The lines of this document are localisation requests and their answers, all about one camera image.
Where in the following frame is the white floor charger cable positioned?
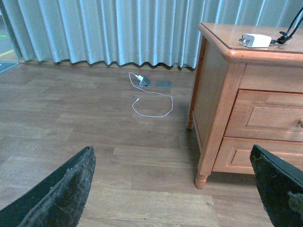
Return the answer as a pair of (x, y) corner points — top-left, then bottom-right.
(128, 72), (173, 118)

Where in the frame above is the white plug in socket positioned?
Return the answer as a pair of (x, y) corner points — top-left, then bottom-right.
(135, 75), (143, 81)

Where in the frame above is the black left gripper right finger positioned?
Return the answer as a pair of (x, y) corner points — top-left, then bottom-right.
(250, 144), (303, 227)

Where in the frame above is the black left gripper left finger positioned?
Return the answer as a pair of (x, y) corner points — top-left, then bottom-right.
(0, 146), (96, 227)

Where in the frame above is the grey-green pleated curtain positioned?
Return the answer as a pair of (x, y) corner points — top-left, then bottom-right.
(0, 0), (303, 68)

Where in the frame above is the open metal floor socket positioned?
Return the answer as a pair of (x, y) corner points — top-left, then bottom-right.
(137, 77), (152, 87)

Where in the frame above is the closed metal floor plate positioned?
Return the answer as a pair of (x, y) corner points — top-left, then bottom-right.
(156, 81), (172, 88)

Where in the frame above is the wooden nightstand cabinet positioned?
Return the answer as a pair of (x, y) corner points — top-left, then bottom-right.
(187, 23), (303, 189)

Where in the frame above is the black charger cable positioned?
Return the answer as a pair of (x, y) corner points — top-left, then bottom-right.
(270, 6), (303, 45)

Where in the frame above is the white charger plug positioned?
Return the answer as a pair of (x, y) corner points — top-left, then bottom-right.
(239, 34), (272, 48)

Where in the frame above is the wooden drawer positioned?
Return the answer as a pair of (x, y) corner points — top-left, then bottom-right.
(213, 137), (303, 174)
(225, 90), (303, 142)

